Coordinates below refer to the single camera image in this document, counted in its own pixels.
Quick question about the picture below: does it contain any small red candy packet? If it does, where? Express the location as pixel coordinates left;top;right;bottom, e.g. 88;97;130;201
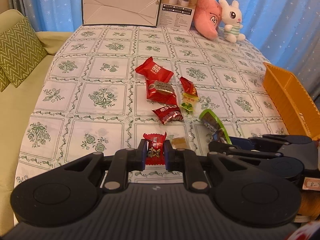
143;133;167;165

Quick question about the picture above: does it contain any green edged silver snack packet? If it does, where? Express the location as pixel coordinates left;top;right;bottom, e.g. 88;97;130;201
199;109;232;145

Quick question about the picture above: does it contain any right hand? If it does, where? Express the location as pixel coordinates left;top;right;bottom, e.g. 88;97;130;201
294;191;319;223

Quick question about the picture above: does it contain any clear wrapped brown pastry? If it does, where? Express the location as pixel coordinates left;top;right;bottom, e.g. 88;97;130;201
167;135;191;150

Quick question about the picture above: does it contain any orange plastic basket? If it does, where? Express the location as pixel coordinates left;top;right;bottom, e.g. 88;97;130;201
263;62;320;141

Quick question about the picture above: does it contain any dark red snack packet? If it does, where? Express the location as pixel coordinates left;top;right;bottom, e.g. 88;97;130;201
152;105;183;125

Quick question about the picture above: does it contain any yellow green candy packet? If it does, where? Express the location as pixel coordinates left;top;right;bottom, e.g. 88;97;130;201
180;92;199;113

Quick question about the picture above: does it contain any red gold label snack packet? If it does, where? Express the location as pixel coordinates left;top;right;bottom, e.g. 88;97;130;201
146;79;177;105

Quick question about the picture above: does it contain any floral green white tablecloth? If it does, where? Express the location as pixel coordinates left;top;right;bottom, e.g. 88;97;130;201
15;25;287;184

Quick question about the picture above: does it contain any red gold candy packet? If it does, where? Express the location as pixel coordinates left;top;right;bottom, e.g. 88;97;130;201
180;77;198;97

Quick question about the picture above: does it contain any red pillow snack packet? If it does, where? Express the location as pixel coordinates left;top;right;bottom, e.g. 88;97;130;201
135;57;174;83

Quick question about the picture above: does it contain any blue star curtain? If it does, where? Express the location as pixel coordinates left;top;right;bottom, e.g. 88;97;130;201
1;0;319;99

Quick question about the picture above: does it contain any yellow green sofa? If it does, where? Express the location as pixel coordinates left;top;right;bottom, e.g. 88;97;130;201
0;9;75;235

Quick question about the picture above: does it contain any white bunny plush toy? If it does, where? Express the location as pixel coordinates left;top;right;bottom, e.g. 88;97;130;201
218;0;246;43

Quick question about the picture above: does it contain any pink plush toy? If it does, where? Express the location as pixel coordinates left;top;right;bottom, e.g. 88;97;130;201
193;0;222;40

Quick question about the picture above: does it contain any white flat envelope box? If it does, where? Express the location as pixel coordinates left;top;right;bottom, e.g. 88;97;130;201
81;0;161;27

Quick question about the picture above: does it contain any green zigzag cushion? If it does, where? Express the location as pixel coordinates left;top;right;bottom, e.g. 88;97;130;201
1;17;47;91

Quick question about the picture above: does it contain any brown white product box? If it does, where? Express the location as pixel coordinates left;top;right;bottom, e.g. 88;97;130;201
158;0;197;30

